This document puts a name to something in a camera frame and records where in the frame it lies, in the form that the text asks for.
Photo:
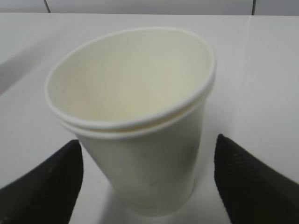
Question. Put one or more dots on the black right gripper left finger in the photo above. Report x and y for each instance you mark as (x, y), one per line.
(48, 193)

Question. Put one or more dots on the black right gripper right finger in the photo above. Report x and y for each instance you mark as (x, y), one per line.
(251, 191)

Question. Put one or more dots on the white paper cup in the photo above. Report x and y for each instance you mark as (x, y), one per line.
(135, 100)

